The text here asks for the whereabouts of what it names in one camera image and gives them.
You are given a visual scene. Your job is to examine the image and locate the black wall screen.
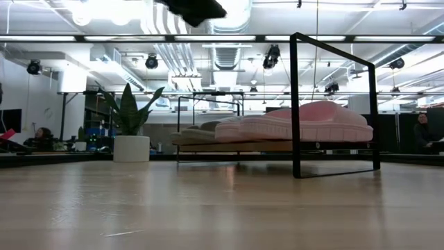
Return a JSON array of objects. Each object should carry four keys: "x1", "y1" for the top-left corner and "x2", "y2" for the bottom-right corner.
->
[{"x1": 0, "y1": 109, "x2": 22, "y2": 135}]

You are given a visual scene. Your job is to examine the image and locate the snake plant in white pot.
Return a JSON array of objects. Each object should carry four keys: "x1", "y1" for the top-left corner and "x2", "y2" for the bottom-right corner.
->
[{"x1": 96, "y1": 83, "x2": 164, "y2": 163}]

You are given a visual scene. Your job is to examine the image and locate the small cactus in white pot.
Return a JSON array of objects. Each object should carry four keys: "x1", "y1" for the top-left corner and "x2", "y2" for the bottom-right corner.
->
[{"x1": 74, "y1": 126, "x2": 88, "y2": 153}]

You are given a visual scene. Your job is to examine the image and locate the person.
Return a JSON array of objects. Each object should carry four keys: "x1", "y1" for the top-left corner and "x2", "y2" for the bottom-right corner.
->
[
  {"x1": 413, "y1": 112, "x2": 433, "y2": 153},
  {"x1": 23, "y1": 126, "x2": 55, "y2": 153}
]

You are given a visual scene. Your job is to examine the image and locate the silver ribbed ceiling duct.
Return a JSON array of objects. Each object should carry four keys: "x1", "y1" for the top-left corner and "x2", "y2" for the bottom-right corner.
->
[{"x1": 207, "y1": 44, "x2": 244, "y2": 72}]

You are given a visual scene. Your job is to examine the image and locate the wooden shelf with black frame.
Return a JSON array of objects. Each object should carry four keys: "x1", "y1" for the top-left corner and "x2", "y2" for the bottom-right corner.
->
[{"x1": 176, "y1": 31, "x2": 382, "y2": 180}]

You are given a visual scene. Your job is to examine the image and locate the black aluminium rig frame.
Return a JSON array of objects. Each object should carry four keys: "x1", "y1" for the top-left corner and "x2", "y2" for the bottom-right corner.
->
[{"x1": 0, "y1": 151, "x2": 444, "y2": 169}]

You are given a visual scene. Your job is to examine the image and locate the black room partition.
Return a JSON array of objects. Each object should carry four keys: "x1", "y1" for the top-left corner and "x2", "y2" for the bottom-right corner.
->
[{"x1": 379, "y1": 112, "x2": 427, "y2": 154}]

